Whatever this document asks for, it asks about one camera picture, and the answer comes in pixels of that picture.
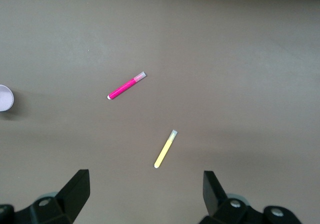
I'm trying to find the pink highlighter pen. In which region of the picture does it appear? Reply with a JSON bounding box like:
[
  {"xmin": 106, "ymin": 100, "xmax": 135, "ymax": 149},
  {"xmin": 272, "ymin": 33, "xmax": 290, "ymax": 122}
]
[{"xmin": 106, "ymin": 71, "xmax": 148, "ymax": 101}]

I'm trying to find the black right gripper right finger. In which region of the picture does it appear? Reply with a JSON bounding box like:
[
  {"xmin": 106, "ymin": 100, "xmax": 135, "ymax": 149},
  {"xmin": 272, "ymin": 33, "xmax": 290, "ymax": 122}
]
[{"xmin": 199, "ymin": 170, "xmax": 265, "ymax": 224}]

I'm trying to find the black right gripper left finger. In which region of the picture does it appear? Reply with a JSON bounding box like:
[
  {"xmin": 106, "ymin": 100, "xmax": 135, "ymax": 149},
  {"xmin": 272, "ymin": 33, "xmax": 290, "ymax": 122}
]
[{"xmin": 14, "ymin": 169, "xmax": 91, "ymax": 224}]

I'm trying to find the yellow highlighter pen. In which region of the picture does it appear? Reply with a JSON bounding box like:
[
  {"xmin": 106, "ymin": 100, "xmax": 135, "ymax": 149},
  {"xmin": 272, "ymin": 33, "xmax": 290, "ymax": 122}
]
[{"xmin": 153, "ymin": 129, "xmax": 179, "ymax": 169}]

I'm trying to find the pink plastic pen holder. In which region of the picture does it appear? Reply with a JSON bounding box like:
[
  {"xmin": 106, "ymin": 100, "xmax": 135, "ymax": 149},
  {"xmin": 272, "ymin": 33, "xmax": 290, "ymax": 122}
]
[{"xmin": 0, "ymin": 84, "xmax": 15, "ymax": 112}]

